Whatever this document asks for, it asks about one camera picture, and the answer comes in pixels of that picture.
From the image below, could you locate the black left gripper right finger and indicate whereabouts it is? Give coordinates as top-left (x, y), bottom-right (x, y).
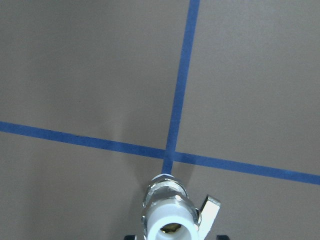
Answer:
top-left (216, 235), bottom-right (229, 240)

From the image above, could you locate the white PPR valve with pipe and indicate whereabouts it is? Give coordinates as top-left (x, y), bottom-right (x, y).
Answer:
top-left (141, 173), bottom-right (221, 240)

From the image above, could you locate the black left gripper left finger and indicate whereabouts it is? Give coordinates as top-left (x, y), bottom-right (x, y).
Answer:
top-left (124, 235), bottom-right (137, 240)

